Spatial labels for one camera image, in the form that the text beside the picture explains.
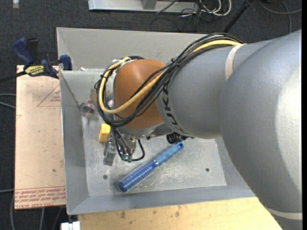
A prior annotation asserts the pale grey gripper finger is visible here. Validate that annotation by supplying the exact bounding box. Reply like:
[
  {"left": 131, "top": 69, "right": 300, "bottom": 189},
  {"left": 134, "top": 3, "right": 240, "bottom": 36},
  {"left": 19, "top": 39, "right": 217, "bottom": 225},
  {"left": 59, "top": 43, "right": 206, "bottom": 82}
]
[
  {"left": 105, "top": 135, "right": 115, "bottom": 153},
  {"left": 103, "top": 149, "right": 118, "bottom": 167}
]

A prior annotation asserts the brown cardboard board, red print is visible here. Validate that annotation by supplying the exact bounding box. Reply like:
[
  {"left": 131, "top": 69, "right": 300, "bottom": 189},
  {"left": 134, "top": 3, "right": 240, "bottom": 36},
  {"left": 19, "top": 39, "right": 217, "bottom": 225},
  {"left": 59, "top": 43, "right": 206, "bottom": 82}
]
[{"left": 14, "top": 65, "right": 67, "bottom": 210}]

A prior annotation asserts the blue hairbrush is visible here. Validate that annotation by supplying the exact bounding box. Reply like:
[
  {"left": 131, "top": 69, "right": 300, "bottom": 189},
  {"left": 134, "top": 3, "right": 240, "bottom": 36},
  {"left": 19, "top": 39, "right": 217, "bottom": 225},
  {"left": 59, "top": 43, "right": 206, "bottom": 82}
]
[{"left": 118, "top": 141, "right": 185, "bottom": 193}]

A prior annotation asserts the grey metal bin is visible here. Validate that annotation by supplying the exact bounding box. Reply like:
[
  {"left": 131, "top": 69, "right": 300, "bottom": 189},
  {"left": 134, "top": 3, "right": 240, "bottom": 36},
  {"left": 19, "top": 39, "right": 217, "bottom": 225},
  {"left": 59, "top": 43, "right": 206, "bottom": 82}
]
[{"left": 56, "top": 27, "right": 256, "bottom": 216}]

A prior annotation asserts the black cylinder on white bracket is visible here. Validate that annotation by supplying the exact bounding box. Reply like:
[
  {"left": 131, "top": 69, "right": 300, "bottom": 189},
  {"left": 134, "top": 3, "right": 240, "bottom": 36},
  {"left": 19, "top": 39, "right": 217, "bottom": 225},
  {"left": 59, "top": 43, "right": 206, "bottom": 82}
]
[{"left": 166, "top": 132, "right": 188, "bottom": 145}]

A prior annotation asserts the yellow block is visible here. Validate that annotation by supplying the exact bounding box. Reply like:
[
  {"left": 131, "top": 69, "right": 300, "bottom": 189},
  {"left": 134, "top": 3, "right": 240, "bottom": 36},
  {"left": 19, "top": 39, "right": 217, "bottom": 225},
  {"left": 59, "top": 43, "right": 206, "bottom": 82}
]
[{"left": 98, "top": 123, "right": 112, "bottom": 143}]

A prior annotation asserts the clear glass thing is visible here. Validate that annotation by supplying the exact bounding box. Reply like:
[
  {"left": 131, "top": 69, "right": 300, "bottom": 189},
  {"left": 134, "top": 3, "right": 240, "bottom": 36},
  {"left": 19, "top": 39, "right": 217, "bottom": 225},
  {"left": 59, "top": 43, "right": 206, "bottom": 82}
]
[{"left": 80, "top": 102, "right": 97, "bottom": 118}]

